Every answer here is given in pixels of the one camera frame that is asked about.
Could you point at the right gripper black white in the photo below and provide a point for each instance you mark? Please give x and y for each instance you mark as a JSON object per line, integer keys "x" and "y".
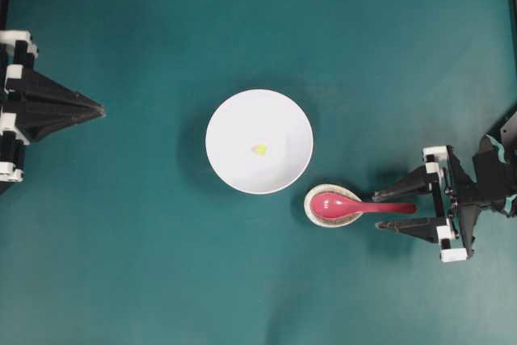
{"x": 457, "y": 205}

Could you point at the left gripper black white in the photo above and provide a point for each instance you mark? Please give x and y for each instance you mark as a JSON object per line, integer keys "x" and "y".
{"x": 27, "y": 122}

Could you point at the yellow hexagonal prism block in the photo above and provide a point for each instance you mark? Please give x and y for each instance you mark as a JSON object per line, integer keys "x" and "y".
{"x": 259, "y": 149}

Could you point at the speckled beige spoon rest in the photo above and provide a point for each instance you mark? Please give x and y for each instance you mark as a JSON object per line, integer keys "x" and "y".
{"x": 330, "y": 223}

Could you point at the white round bowl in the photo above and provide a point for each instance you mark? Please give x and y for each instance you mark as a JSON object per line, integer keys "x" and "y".
{"x": 253, "y": 117}

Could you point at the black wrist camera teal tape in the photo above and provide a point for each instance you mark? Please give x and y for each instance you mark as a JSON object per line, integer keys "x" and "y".
{"x": 496, "y": 176}

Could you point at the black frame post right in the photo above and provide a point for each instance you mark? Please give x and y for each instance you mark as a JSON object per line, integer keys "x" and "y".
{"x": 511, "y": 17}

